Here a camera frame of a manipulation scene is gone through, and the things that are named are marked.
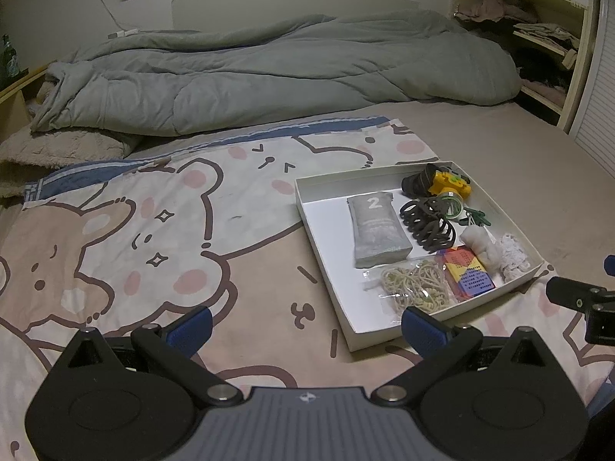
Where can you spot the grey duvet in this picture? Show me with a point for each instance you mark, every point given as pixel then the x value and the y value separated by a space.
pixel 269 67

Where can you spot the wooden headboard shelf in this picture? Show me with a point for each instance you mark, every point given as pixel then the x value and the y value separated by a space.
pixel 14 105

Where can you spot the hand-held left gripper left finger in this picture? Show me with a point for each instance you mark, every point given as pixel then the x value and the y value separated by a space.
pixel 190 329

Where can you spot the white bed headboard panel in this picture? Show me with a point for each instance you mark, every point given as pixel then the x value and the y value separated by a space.
pixel 288 9

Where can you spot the white lace roll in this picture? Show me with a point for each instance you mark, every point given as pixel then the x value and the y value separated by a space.
pixel 514 257

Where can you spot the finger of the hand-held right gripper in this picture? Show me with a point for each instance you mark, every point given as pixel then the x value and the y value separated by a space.
pixel 610 265
pixel 571 294

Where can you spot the beige fuzzy pillow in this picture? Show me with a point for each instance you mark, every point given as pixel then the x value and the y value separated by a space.
pixel 62 149

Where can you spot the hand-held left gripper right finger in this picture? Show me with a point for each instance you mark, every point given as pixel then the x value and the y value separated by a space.
pixel 423 329

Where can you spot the grey soft packet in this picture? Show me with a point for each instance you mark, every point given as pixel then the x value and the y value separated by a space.
pixel 379 230

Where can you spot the white charger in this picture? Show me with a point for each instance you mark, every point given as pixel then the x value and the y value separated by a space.
pixel 124 33

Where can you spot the bear printed blanket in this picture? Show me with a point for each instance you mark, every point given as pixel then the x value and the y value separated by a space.
pixel 168 230

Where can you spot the brown spiral coil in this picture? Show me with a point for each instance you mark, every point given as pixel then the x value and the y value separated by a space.
pixel 430 225

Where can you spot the yellow headlamp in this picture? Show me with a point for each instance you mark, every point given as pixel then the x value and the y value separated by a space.
pixel 449 185

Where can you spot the white cotton wad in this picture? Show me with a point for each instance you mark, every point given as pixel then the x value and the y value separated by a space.
pixel 480 245

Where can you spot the pink clothes pile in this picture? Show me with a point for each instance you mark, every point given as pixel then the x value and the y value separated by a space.
pixel 490 7

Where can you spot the white slatted door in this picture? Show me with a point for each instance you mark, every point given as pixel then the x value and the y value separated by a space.
pixel 598 96

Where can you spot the beige folded cloth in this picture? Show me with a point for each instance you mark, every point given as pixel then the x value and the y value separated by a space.
pixel 547 33

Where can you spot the white cardboard box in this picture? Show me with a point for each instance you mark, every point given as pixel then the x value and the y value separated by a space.
pixel 331 230

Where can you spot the green glass bottle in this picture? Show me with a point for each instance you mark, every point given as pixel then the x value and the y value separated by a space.
pixel 9 57

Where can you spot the dark clothes pile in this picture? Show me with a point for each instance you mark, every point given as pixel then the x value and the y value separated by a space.
pixel 543 69

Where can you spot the colourful patterned card box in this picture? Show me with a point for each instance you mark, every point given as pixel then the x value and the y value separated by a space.
pixel 468 271

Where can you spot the cream wall shelf unit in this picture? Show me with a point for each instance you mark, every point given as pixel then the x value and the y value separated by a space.
pixel 579 81

